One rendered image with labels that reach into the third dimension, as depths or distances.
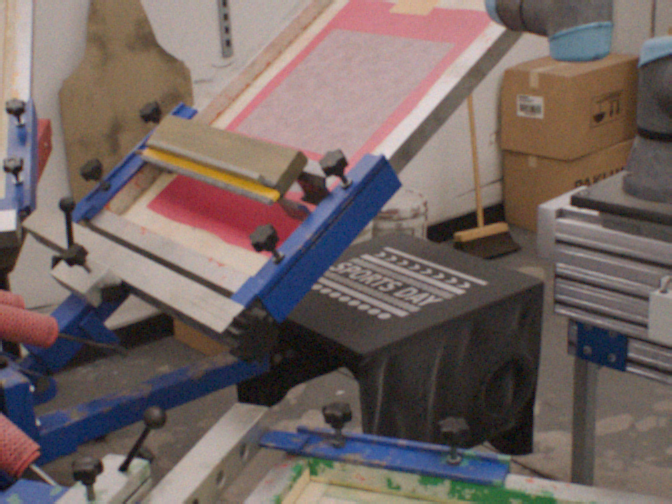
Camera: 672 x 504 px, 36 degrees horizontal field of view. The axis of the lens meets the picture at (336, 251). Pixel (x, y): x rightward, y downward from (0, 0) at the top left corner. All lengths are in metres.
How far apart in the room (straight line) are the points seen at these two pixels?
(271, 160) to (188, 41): 2.45
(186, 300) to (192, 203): 0.39
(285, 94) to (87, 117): 1.90
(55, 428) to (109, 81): 2.29
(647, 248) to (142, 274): 0.77
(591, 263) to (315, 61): 0.71
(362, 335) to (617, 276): 0.48
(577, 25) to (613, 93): 3.94
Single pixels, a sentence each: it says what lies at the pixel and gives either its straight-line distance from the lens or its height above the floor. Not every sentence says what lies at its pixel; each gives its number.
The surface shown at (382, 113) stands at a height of 1.34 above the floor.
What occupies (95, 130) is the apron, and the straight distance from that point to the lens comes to 3.86.
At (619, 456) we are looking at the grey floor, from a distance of 3.39.
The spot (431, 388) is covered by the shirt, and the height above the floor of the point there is 0.82.
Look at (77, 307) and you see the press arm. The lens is 1.72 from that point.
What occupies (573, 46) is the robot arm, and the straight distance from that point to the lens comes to 1.30.
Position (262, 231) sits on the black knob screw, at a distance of 1.54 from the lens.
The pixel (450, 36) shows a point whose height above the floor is 1.44.
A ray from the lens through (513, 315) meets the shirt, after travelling 2.06.
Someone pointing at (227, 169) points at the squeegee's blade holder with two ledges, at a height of 1.29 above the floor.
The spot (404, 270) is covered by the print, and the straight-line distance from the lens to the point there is 2.17.
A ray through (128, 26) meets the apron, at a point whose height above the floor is 1.24.
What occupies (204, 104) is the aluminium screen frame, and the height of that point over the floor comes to 1.31.
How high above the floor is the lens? 1.73
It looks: 20 degrees down
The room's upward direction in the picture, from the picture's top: 3 degrees counter-clockwise
